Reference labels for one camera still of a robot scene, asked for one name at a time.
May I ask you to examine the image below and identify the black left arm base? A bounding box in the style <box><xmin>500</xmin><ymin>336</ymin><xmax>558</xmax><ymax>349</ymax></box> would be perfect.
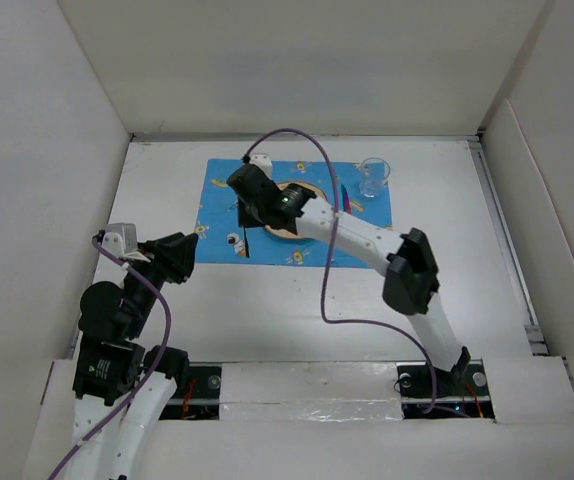
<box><xmin>159</xmin><ymin>364</ymin><xmax>222</xmax><ymax>421</ymax></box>

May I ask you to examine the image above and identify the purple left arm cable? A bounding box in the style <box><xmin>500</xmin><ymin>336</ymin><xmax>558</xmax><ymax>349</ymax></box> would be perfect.
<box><xmin>46</xmin><ymin>237</ymin><xmax>174</xmax><ymax>480</ymax></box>

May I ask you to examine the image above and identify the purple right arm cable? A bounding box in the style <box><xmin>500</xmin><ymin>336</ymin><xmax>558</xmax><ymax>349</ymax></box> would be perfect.
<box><xmin>241</xmin><ymin>128</ymin><xmax>461</xmax><ymax>415</ymax></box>

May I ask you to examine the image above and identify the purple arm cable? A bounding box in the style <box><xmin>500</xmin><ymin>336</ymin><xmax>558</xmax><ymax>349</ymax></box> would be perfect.
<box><xmin>241</xmin><ymin>128</ymin><xmax>461</xmax><ymax>415</ymax></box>
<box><xmin>46</xmin><ymin>237</ymin><xmax>174</xmax><ymax>480</ymax></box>

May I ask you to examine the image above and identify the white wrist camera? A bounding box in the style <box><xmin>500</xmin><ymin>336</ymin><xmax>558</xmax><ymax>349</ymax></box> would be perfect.
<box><xmin>249</xmin><ymin>153</ymin><xmax>273</xmax><ymax>179</ymax></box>
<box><xmin>99</xmin><ymin>223</ymin><xmax>147</xmax><ymax>261</ymax></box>

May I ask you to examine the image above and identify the iridescent fork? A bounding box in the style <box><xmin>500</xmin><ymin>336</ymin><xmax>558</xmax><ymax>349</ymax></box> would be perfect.
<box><xmin>241</xmin><ymin>226</ymin><xmax>250</xmax><ymax>258</ymax></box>

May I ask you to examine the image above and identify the beige bird-pattern plate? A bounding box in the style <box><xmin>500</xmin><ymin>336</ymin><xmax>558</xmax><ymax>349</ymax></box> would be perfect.
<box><xmin>265</xmin><ymin>181</ymin><xmax>327</xmax><ymax>241</ymax></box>

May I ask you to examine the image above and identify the iridescent knife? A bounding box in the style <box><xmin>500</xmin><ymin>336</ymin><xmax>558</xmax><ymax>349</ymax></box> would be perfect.
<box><xmin>340</xmin><ymin>185</ymin><xmax>352</xmax><ymax>214</ymax></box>

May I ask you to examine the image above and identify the clear plastic cup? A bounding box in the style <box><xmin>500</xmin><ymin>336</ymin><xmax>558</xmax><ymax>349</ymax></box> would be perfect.
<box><xmin>358</xmin><ymin>157</ymin><xmax>391</xmax><ymax>198</ymax></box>

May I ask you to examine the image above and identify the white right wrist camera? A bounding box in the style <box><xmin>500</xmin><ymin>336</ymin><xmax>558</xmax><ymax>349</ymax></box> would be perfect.
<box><xmin>249</xmin><ymin>153</ymin><xmax>273</xmax><ymax>179</ymax></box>

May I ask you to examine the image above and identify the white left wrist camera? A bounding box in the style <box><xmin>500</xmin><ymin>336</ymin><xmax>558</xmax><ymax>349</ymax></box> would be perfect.
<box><xmin>99</xmin><ymin>223</ymin><xmax>147</xmax><ymax>261</ymax></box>

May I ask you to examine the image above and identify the aluminium rail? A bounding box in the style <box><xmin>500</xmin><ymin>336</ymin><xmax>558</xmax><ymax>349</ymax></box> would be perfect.
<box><xmin>468</xmin><ymin>138</ymin><xmax>550</xmax><ymax>357</ymax></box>

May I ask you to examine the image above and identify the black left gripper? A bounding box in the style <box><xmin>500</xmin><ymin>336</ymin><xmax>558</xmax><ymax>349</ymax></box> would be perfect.
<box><xmin>124</xmin><ymin>230</ymin><xmax>197</xmax><ymax>335</ymax></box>

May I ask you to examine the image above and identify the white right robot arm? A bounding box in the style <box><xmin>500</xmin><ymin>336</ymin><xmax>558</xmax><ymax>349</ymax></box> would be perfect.
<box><xmin>227</xmin><ymin>163</ymin><xmax>468</xmax><ymax>394</ymax></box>

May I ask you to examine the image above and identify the blue space-print cloth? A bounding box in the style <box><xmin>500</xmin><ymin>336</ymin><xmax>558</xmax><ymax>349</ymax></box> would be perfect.
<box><xmin>195</xmin><ymin>158</ymin><xmax>392</xmax><ymax>267</ymax></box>

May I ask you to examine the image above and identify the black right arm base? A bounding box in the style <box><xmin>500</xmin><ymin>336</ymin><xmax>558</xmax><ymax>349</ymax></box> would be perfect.
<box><xmin>393</xmin><ymin>360</ymin><xmax>495</xmax><ymax>420</ymax></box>

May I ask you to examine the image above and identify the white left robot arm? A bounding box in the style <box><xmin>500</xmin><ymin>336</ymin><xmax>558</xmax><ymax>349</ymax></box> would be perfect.
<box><xmin>64</xmin><ymin>223</ymin><xmax>198</xmax><ymax>479</ymax></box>

